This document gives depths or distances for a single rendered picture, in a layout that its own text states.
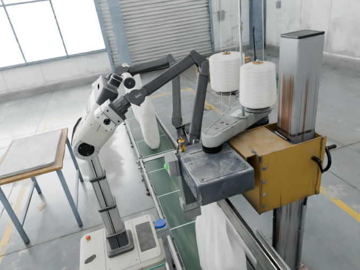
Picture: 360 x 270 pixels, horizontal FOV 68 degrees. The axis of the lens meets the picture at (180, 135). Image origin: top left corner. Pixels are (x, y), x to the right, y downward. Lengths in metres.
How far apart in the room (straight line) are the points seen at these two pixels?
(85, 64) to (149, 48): 1.96
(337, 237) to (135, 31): 7.37
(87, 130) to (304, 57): 1.16
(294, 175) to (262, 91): 0.44
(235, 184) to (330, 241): 1.73
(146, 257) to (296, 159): 1.40
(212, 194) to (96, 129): 0.83
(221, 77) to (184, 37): 7.72
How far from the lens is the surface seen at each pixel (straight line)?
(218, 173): 1.04
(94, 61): 8.62
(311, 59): 1.20
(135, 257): 2.25
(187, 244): 2.07
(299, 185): 1.36
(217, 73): 1.26
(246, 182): 1.08
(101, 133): 1.61
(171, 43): 8.84
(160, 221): 1.58
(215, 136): 1.13
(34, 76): 8.83
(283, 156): 1.21
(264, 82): 1.04
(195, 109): 1.40
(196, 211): 1.40
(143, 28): 8.62
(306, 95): 1.23
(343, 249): 2.67
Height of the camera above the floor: 1.94
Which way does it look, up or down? 27 degrees down
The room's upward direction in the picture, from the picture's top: 8 degrees counter-clockwise
